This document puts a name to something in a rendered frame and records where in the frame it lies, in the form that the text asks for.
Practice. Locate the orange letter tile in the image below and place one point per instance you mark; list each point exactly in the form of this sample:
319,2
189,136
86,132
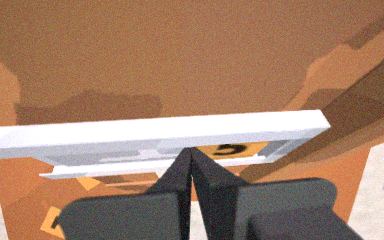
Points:
51,222
233,151
88,182

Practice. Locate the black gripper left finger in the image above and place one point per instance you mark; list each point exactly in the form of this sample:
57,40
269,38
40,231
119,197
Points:
160,213

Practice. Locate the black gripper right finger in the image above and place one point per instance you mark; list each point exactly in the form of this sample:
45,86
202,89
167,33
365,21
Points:
227,201

